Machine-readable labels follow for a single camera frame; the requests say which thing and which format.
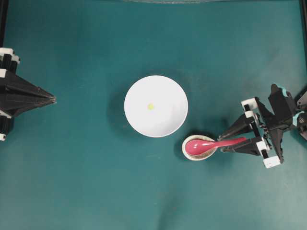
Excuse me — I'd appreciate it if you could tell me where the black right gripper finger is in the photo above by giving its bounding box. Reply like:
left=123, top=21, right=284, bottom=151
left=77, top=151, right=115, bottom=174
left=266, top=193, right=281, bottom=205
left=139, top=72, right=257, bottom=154
left=217, top=111, right=260, bottom=141
left=221, top=137, right=270, bottom=157

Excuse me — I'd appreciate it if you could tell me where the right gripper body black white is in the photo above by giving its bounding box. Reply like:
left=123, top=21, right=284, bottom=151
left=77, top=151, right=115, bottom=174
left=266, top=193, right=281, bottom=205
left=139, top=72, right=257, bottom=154
left=241, top=83, right=299, bottom=169

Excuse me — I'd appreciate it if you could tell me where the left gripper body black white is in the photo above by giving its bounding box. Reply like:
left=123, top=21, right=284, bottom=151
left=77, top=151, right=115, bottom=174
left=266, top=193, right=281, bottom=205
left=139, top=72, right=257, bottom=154
left=0, top=47, right=21, bottom=142

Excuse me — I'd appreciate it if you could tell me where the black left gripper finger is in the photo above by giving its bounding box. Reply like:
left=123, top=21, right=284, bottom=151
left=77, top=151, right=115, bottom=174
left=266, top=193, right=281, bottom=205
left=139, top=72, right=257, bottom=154
left=0, top=99, right=56, bottom=117
left=0, top=70, right=55, bottom=99

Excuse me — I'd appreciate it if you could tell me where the red plastic spoon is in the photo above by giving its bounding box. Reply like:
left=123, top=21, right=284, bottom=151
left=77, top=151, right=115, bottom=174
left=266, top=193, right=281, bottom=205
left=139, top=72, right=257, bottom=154
left=185, top=137, right=247, bottom=156

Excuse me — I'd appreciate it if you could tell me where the yellow hexagonal prism block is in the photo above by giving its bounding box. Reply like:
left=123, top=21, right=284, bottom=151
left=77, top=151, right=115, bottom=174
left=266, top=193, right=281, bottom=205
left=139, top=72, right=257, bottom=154
left=147, top=103, right=154, bottom=110

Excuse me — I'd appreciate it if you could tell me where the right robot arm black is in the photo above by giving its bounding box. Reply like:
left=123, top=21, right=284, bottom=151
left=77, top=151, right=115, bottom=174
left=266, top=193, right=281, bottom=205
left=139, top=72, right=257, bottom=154
left=218, top=84, right=307, bottom=168

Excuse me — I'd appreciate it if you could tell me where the beige crackle spoon rest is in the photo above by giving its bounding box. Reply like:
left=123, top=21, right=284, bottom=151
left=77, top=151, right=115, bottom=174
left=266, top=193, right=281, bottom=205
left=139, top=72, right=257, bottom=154
left=181, top=135, right=217, bottom=161

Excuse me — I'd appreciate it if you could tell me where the white round bowl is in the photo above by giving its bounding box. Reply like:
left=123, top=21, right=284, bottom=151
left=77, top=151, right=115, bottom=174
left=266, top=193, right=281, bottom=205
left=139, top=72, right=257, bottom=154
left=124, top=75, right=189, bottom=138

